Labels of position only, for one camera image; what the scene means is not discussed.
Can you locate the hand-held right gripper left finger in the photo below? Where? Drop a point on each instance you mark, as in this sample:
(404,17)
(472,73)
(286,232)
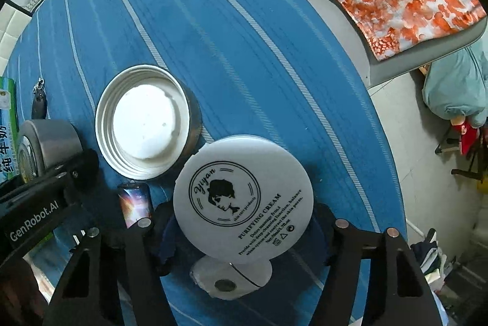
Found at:
(164,239)

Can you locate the silver round tin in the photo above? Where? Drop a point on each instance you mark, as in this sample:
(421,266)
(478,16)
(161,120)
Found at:
(49,143)

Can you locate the black key fob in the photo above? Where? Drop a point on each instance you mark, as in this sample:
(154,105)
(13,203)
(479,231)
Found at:
(39,105)

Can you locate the green blue milk carton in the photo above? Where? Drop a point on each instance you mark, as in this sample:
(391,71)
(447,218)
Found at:
(7,127)

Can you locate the pile of folded clothes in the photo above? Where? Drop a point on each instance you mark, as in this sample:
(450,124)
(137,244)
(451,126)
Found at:
(434,257)

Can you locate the blue striped bed sheet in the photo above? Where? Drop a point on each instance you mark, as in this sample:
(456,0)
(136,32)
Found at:
(236,55)

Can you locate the teal cloth bundle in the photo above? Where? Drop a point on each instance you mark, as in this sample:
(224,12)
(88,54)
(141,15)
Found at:
(457,86)

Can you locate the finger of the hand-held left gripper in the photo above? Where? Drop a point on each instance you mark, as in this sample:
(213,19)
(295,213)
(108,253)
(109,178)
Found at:
(84,169)

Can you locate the silver jar lid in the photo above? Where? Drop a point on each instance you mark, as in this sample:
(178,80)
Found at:
(145,120)

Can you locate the white cream jar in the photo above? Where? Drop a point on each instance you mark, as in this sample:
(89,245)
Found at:
(244,196)

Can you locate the red cloth item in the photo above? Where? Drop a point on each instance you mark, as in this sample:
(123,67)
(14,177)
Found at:
(468,137)

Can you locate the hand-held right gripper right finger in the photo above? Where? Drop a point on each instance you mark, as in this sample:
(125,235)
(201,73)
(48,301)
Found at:
(321,234)

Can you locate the grey chair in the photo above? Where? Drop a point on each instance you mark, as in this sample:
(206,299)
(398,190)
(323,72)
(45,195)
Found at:
(400,63)

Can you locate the small galaxy print cylinder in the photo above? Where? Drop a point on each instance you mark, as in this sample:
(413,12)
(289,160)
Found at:
(134,204)

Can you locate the black metal stand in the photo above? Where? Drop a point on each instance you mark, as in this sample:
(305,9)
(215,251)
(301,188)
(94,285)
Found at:
(467,162)

